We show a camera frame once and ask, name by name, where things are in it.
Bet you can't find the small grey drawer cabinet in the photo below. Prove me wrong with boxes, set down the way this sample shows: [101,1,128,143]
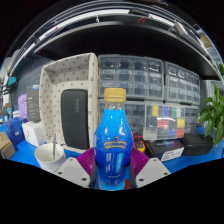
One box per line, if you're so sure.
[163,60,201,106]

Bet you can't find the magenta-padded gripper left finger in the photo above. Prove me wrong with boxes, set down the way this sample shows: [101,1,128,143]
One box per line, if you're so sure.
[54,147,99,190]

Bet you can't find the purple plastic bag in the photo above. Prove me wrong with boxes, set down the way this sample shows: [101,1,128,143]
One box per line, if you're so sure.
[17,93,29,121]

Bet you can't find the blue drink bottle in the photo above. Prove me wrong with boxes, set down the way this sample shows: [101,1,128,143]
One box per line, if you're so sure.
[94,87,134,191]

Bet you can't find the black overhead shelf unit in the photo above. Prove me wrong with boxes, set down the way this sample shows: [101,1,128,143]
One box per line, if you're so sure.
[6,6,224,81]

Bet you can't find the clear organiser box, colourful parts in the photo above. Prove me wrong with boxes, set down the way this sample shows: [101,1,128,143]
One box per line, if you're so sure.
[143,103,186,141]

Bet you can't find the brown cardboard box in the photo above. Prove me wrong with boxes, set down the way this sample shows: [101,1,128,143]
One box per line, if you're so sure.
[0,131,17,160]

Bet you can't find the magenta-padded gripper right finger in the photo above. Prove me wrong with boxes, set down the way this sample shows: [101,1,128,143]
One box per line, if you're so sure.
[129,147,172,190]

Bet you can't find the black zip case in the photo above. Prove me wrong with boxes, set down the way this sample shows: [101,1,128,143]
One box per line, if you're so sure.
[60,88,90,150]

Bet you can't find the black soft pouch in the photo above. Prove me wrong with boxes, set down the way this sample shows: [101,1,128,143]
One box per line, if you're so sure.
[181,132,214,157]

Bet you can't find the beige dotted storage tray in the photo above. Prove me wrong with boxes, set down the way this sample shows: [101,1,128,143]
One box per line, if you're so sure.
[38,52,100,154]

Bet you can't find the white ceramic mug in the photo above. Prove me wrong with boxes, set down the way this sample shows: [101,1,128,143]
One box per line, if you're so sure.
[34,142,67,174]

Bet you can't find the metal spoon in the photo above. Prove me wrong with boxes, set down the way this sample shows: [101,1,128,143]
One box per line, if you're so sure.
[52,132,58,161]

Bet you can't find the black box with white label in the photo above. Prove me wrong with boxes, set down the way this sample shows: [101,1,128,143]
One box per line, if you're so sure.
[144,138,185,163]

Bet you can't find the dark grey flat box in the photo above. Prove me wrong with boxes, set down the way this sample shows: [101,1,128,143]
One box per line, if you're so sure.
[26,84,42,123]

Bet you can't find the green potted plant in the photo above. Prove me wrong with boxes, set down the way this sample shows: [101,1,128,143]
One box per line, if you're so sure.
[197,84,224,147]

